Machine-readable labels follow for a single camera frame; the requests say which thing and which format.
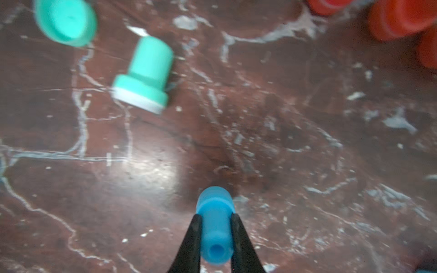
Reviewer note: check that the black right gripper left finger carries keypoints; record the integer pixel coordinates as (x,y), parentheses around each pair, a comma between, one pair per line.
(188,257)

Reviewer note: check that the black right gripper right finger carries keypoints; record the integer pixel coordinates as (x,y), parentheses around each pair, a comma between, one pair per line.
(244,258)

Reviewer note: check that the red stamp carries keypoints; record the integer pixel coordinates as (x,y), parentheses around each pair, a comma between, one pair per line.
(327,7)
(390,20)
(427,48)

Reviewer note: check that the green stamp lying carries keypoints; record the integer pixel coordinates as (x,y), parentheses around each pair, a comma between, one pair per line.
(144,84)

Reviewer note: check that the green cap top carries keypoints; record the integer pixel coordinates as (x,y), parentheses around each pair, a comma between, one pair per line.
(69,22)

